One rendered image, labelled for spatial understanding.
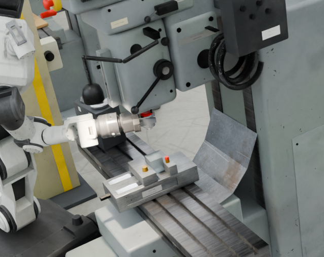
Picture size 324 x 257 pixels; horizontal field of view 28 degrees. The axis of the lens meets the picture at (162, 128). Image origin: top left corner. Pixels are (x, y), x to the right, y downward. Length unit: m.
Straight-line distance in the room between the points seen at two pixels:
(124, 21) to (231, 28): 0.35
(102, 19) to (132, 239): 0.85
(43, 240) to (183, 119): 2.31
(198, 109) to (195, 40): 2.93
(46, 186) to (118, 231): 1.90
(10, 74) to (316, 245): 1.45
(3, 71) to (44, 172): 2.04
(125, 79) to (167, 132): 2.72
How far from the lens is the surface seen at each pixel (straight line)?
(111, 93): 2.26
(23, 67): 2.35
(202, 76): 2.29
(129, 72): 2.17
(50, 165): 4.29
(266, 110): 2.37
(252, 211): 2.67
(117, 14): 2.08
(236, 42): 2.03
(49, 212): 3.24
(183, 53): 2.23
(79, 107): 2.94
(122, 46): 2.14
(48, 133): 2.49
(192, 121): 5.00
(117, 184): 2.49
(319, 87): 2.49
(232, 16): 2.00
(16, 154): 2.79
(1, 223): 3.06
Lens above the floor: 2.30
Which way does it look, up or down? 28 degrees down
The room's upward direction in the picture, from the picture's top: 11 degrees counter-clockwise
